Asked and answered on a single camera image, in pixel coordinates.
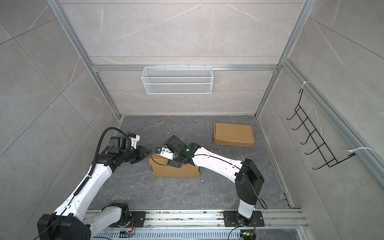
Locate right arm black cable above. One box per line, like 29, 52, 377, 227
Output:
149, 151, 268, 210

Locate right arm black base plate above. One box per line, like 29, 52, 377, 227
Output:
223, 211, 265, 227

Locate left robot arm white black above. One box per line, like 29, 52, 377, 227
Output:
37, 135, 152, 240

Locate white wire mesh basket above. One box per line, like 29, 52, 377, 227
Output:
141, 67, 214, 95

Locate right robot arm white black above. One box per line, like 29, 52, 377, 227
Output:
156, 135, 265, 225

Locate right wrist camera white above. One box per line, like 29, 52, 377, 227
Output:
156, 147, 174, 160

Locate white zip tie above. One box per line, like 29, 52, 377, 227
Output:
347, 147, 374, 153

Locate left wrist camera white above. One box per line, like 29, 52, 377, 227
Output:
128, 133, 140, 149

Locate black wire hook rack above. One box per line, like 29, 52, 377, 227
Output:
286, 89, 356, 170

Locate brown cardboard box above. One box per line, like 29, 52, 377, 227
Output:
149, 154, 200, 178
214, 122, 256, 148

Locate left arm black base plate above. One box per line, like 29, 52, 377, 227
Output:
117, 211, 147, 228

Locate aluminium frame profiles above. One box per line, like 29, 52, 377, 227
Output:
47, 0, 384, 188

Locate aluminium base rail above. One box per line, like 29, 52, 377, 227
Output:
94, 209, 313, 240

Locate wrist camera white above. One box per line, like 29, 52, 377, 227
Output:
156, 147, 174, 160
128, 133, 140, 149

